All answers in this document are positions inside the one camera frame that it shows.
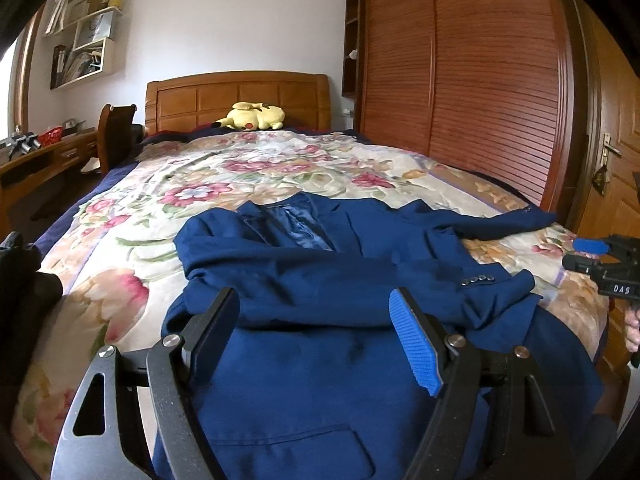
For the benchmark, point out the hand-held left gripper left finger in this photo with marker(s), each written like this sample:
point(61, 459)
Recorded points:
point(216, 327)

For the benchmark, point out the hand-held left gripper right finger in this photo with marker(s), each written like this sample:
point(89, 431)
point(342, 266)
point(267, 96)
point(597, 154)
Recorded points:
point(417, 340)

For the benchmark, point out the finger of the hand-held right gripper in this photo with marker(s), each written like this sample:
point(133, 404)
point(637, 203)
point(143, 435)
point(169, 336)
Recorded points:
point(590, 246)
point(580, 264)

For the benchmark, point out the blue suit jacket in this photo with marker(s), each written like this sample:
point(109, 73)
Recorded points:
point(310, 270)

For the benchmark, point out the person's right hand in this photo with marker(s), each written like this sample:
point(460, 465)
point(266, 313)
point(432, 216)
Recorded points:
point(634, 327)

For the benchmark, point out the wooden door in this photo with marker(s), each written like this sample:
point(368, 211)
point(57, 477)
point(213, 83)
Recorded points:
point(617, 100)

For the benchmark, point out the floral quilted blanket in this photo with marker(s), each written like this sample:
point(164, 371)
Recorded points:
point(210, 175)

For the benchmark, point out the wooden slatted wardrobe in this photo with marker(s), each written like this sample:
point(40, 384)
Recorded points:
point(475, 85)

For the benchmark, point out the yellow plush toy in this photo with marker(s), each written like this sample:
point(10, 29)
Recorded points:
point(255, 116)

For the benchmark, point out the wooden chair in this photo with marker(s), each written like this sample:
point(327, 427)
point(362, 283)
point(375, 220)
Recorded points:
point(115, 132)

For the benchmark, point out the wooden bed headboard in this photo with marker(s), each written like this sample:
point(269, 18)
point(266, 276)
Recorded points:
point(225, 97)

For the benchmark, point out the wooden desk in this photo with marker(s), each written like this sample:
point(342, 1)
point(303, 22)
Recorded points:
point(50, 152)

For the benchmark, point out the red basket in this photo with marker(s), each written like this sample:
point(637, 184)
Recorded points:
point(50, 137)

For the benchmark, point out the stack of papers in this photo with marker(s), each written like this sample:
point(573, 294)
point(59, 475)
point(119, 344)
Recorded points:
point(82, 62)

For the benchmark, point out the wooden open shelf unit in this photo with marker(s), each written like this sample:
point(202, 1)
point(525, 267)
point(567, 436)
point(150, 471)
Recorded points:
point(351, 15)

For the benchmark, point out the white wall shelf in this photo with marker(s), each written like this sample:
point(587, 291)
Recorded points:
point(107, 55)

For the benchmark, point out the wooden window frame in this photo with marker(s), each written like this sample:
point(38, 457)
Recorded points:
point(25, 75)

